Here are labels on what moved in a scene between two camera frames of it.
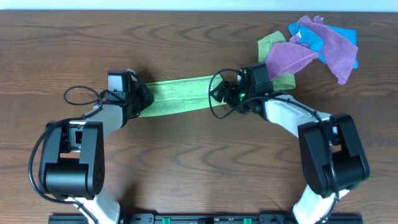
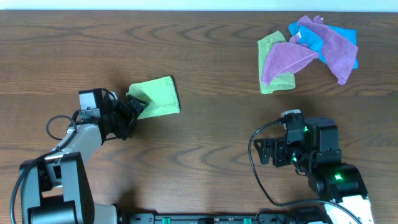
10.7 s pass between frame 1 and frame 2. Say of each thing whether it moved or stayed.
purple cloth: stayed
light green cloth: moved
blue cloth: stayed
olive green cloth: stayed
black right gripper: moved
